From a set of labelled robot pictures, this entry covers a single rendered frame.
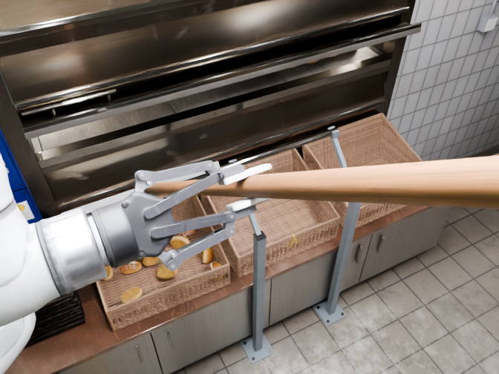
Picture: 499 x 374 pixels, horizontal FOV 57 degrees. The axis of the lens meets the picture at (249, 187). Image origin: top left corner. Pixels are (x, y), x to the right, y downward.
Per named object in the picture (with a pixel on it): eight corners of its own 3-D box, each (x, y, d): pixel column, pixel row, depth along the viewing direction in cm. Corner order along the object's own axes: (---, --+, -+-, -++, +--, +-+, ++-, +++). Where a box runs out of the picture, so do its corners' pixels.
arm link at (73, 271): (64, 287, 58) (111, 268, 60) (62, 303, 49) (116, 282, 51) (38, 219, 57) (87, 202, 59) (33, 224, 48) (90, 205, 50)
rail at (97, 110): (24, 133, 158) (23, 131, 160) (421, 27, 218) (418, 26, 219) (21, 128, 157) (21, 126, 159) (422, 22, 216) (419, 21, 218)
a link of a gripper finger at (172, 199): (143, 220, 59) (138, 210, 59) (217, 179, 62) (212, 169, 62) (148, 222, 55) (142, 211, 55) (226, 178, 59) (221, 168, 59)
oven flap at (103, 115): (26, 139, 160) (21, 118, 175) (420, 32, 219) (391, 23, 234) (24, 133, 158) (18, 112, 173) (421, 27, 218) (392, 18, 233)
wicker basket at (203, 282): (87, 251, 227) (72, 214, 207) (194, 214, 244) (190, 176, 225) (111, 334, 195) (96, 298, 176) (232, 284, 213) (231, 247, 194)
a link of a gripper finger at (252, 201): (232, 206, 60) (234, 211, 60) (279, 189, 62) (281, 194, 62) (225, 205, 62) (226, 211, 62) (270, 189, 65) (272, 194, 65)
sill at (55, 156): (38, 160, 190) (35, 153, 188) (382, 60, 250) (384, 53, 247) (40, 169, 187) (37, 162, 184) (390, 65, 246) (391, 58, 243)
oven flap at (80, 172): (57, 207, 201) (42, 165, 193) (381, 101, 261) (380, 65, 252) (58, 211, 198) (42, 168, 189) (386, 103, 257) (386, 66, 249)
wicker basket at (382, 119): (295, 176, 266) (299, 139, 246) (373, 148, 285) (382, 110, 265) (347, 234, 235) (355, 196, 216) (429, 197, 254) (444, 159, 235)
